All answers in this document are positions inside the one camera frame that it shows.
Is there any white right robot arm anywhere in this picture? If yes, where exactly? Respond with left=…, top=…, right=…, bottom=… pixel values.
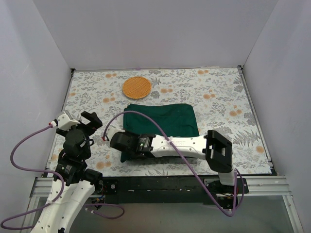
left=104, top=127, right=245, bottom=196

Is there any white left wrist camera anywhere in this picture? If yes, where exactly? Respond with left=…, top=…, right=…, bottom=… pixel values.
left=49, top=111, right=80, bottom=131

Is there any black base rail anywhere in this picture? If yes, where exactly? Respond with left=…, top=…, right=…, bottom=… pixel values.
left=75, top=175, right=250, bottom=206

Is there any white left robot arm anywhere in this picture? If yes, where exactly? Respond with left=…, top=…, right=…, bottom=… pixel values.
left=32, top=111, right=104, bottom=233

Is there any floral patterned table mat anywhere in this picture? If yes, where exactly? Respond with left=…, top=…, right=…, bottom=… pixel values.
left=47, top=67, right=274, bottom=177

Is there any round woven bamboo tray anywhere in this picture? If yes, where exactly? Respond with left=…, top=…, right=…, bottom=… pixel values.
left=122, top=76, right=152, bottom=100

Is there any green surgical cloth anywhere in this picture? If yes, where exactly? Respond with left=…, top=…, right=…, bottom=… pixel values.
left=120, top=103, right=201, bottom=164

